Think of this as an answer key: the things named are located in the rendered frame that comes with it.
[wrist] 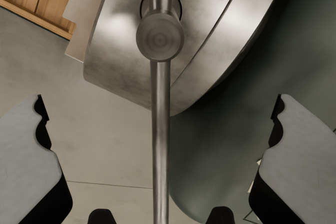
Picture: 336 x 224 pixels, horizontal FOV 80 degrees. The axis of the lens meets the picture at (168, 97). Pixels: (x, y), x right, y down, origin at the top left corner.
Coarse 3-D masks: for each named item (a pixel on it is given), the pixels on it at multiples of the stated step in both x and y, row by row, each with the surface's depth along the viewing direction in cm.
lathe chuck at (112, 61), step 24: (120, 0) 16; (192, 0) 16; (216, 0) 16; (96, 24) 17; (120, 24) 17; (192, 24) 17; (96, 48) 19; (120, 48) 18; (192, 48) 18; (96, 72) 22; (120, 72) 21; (144, 72) 20; (120, 96) 27; (144, 96) 24
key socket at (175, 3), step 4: (144, 0) 16; (172, 0) 16; (176, 0) 16; (144, 4) 16; (172, 4) 16; (176, 4) 16; (140, 8) 16; (144, 8) 16; (176, 8) 16; (180, 8) 16; (140, 12) 16; (144, 12) 16; (176, 12) 16; (180, 12) 17
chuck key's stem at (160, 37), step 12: (156, 12) 9; (168, 12) 9; (144, 24) 9; (156, 24) 9; (168, 24) 9; (144, 36) 9; (156, 36) 9; (168, 36) 9; (180, 36) 9; (144, 48) 9; (156, 48) 9; (168, 48) 9; (180, 48) 9; (156, 60) 10; (168, 60) 10
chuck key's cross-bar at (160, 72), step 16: (160, 0) 10; (160, 64) 11; (160, 80) 12; (160, 96) 12; (160, 112) 13; (160, 128) 13; (160, 144) 13; (160, 160) 14; (160, 176) 14; (160, 192) 14; (160, 208) 15
